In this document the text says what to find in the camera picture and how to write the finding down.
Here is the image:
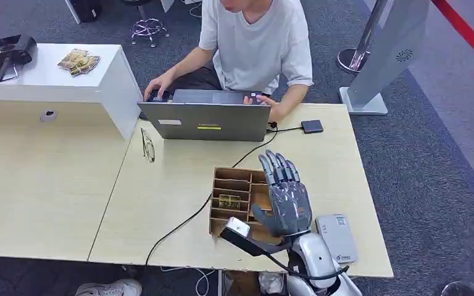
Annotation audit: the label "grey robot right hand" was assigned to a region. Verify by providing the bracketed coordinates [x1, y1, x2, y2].
[251, 149, 314, 239]

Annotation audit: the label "person's left hand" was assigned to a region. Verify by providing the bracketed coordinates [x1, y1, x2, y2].
[243, 94, 288, 124]

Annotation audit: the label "person's right hand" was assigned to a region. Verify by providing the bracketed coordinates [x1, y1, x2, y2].
[143, 72, 177, 102]

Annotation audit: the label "small black drive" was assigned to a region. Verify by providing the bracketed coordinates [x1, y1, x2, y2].
[301, 119, 325, 135]

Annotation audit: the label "pale grey card reader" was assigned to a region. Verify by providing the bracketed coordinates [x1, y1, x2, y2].
[315, 213, 359, 265]

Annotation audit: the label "chrome chair base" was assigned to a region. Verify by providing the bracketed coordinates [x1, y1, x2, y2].
[130, 0, 171, 48]

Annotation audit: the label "grey laptop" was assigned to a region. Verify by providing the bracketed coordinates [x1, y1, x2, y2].
[137, 88, 272, 143]

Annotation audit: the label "thin-framed eyeglasses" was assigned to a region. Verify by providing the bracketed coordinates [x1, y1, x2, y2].
[139, 127, 156, 164]

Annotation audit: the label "wooden divided card box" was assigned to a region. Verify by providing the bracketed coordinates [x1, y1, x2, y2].
[208, 165, 293, 246]

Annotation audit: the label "person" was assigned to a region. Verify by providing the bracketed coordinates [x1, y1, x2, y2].
[143, 0, 315, 124]

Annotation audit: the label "white crumpled bag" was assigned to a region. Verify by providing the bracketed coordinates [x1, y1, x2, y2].
[258, 271, 286, 296]

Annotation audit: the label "pile of gold cards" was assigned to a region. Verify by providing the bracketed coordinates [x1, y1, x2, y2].
[57, 48, 101, 78]

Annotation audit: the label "brown cardboard box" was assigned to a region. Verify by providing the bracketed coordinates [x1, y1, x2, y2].
[223, 269, 262, 296]

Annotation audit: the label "black box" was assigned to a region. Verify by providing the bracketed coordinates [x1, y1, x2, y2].
[64, 0, 104, 25]

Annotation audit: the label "white cabinet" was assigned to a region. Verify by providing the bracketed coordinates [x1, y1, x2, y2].
[0, 42, 143, 141]

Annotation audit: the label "white kiosk stand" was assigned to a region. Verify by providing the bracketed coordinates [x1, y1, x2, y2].
[338, 0, 431, 116]

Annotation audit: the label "black device with yellow stripe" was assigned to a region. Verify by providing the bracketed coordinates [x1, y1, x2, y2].
[0, 34, 38, 86]

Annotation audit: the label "dark round object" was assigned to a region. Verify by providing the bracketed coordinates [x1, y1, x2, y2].
[441, 281, 474, 296]

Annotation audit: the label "white shoe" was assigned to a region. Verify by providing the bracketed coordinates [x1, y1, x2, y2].
[74, 279, 143, 296]

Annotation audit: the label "red barrier belt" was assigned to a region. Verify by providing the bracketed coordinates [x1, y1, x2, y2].
[430, 0, 474, 76]

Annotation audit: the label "short black drive cable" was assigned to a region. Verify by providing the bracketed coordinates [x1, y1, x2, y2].
[265, 126, 303, 134]

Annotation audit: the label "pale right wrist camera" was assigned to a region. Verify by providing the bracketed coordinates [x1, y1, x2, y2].
[218, 216, 294, 258]

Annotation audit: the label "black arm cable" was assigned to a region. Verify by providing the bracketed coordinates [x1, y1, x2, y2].
[261, 251, 351, 284]

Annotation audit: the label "chrome stanchion post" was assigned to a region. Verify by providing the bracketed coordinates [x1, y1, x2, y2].
[336, 0, 388, 76]

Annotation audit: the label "long black cable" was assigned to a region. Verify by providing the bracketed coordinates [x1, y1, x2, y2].
[144, 121, 279, 267]

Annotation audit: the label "white cable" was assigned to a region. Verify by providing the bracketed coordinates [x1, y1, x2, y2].
[159, 266, 218, 296]

